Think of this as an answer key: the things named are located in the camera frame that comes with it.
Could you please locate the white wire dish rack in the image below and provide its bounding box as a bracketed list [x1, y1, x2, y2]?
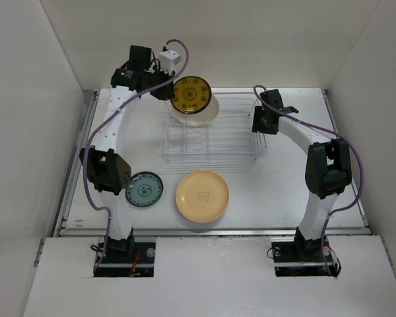
[162, 91, 267, 166]

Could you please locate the beige plastic plate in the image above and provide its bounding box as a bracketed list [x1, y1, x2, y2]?
[172, 96, 219, 127]

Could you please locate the purple plastic plate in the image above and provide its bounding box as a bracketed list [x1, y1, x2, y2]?
[180, 213, 224, 224]

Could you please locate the yellow black patterned plate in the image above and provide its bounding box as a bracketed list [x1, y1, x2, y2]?
[170, 76, 212, 114]

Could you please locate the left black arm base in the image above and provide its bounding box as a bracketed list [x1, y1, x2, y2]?
[90, 242, 156, 277]

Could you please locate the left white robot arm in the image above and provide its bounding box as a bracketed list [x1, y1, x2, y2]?
[80, 46, 188, 262]

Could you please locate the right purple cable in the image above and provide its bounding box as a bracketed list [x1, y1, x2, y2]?
[253, 85, 365, 277]

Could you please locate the purple cable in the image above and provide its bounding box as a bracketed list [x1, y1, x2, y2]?
[253, 85, 365, 277]
[82, 39, 189, 275]

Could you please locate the green patterned small plate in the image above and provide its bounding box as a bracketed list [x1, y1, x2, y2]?
[125, 171, 164, 208]

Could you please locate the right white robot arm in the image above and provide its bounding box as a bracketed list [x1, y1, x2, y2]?
[252, 89, 352, 260]

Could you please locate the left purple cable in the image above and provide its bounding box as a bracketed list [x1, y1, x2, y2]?
[82, 39, 189, 275]

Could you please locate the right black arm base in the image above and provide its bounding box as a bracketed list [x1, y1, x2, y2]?
[270, 241, 342, 277]

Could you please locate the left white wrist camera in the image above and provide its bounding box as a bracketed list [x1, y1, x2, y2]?
[158, 50, 182, 75]

